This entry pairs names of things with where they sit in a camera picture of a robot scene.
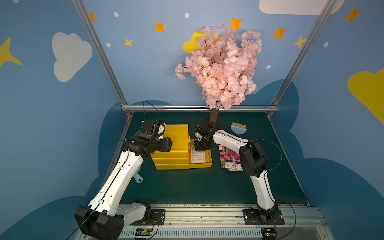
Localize yellow plastic drawer cabinet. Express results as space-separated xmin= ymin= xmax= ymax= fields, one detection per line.
xmin=151 ymin=125 xmax=190 ymax=170

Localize pink flower seed bag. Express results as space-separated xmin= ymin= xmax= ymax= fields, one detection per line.
xmin=219 ymin=145 xmax=225 ymax=169
xmin=223 ymin=147 xmax=243 ymax=172

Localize white back-side seed bag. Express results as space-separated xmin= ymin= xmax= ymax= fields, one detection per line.
xmin=190 ymin=145 xmax=206 ymax=164

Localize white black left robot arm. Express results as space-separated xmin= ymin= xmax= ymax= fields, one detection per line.
xmin=75 ymin=137 xmax=173 ymax=240

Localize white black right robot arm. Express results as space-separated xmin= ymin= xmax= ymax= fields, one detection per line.
xmin=195 ymin=126 xmax=278 ymax=216

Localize light blue hand brush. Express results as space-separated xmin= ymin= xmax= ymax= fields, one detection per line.
xmin=231 ymin=122 xmax=247 ymax=137

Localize light blue dustpan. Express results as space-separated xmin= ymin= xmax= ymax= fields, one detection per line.
xmin=133 ymin=170 xmax=143 ymax=184

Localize pink blossom artificial tree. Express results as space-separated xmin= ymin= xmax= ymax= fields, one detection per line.
xmin=175 ymin=24 xmax=263 ymax=124

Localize left green circuit board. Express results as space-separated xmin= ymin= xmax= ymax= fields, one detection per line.
xmin=135 ymin=229 xmax=153 ymax=238

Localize green circuit board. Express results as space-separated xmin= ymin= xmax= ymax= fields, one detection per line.
xmin=135 ymin=229 xmax=153 ymax=238
xmin=261 ymin=228 xmax=277 ymax=240

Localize right green circuit board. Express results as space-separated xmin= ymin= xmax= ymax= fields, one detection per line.
xmin=261 ymin=228 xmax=277 ymax=240

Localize dark metal tree base plate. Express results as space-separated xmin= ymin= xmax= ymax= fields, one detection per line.
xmin=205 ymin=119 xmax=222 ymax=132

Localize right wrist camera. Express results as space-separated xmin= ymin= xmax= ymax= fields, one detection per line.
xmin=195 ymin=124 xmax=215 ymax=141

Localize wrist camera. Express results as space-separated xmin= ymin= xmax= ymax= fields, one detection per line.
xmin=139 ymin=120 xmax=166 ymax=140
xmin=195 ymin=124 xmax=215 ymax=141

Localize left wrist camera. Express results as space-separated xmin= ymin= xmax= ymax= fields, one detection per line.
xmin=139 ymin=120 xmax=166 ymax=140

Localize horizontal aluminium frame rail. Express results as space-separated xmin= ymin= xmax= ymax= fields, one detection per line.
xmin=121 ymin=105 xmax=279 ymax=112

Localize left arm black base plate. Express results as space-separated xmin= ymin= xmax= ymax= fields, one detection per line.
xmin=131 ymin=210 xmax=166 ymax=226

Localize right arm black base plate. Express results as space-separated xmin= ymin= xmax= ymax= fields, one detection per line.
xmin=242 ymin=208 xmax=285 ymax=226

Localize front aluminium mounting rail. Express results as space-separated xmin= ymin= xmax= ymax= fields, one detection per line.
xmin=116 ymin=204 xmax=333 ymax=240

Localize left aluminium frame post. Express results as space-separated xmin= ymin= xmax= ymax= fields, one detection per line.
xmin=72 ymin=0 xmax=128 ymax=110

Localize aluminium frame post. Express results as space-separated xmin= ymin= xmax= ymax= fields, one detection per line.
xmin=72 ymin=0 xmax=128 ymax=110
xmin=267 ymin=0 xmax=337 ymax=119

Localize right aluminium frame post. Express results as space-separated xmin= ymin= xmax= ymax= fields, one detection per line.
xmin=267 ymin=0 xmax=337 ymax=119

